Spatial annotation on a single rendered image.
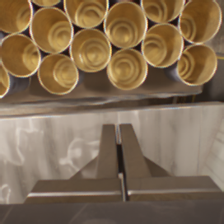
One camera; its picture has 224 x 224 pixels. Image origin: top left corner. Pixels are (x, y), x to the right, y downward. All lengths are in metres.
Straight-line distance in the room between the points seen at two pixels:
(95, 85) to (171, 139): 0.22
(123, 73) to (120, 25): 0.10
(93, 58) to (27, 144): 0.25
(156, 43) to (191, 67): 0.09
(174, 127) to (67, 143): 0.25
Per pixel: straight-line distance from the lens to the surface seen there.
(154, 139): 0.40
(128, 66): 0.36
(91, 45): 0.37
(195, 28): 0.41
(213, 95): 1.33
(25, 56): 0.40
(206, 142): 0.45
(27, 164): 0.46
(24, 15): 0.41
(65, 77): 0.37
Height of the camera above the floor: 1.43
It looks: 77 degrees down
